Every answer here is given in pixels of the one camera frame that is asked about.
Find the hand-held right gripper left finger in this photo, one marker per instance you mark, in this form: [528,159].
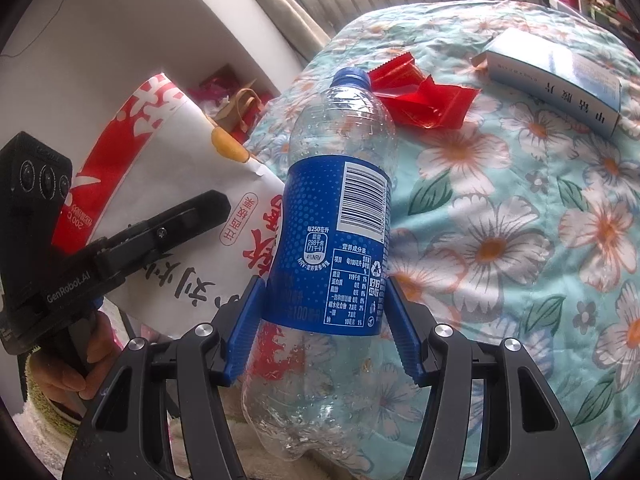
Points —
[245,335]

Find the clear plastic bottle blue label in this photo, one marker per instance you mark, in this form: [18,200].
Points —
[330,220]

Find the beige curtain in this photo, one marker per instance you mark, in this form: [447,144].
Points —
[280,25]

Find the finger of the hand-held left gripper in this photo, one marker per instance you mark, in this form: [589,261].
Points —
[170,230]

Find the blue white medicine box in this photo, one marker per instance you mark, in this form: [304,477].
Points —
[550,75]

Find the white red printed paper bag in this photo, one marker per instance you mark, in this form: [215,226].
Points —
[165,140]

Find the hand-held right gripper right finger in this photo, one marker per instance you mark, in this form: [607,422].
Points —
[407,340]

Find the red foil wrapper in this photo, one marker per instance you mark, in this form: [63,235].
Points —
[425,100]

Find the floral teal blanket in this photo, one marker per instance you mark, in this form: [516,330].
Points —
[500,240]

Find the person's left hand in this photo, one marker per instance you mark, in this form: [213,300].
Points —
[102,350]

